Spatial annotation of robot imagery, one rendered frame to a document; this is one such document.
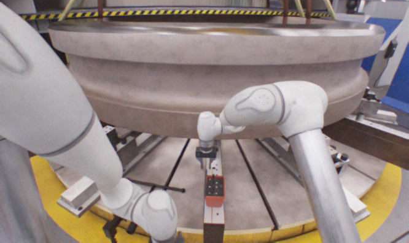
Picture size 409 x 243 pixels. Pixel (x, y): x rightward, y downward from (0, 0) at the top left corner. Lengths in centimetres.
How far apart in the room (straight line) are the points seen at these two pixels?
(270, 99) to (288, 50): 111
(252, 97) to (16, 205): 55
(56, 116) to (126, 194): 47
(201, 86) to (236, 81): 30
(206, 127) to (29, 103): 92
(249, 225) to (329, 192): 132
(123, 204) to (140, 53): 119
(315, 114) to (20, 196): 72
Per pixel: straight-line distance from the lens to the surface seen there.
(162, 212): 64
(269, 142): 267
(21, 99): 27
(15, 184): 49
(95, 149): 34
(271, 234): 212
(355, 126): 311
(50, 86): 27
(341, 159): 225
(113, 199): 71
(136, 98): 193
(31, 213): 54
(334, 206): 66
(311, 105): 66
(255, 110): 55
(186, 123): 171
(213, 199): 142
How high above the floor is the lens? 190
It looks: 29 degrees down
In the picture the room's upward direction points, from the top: straight up
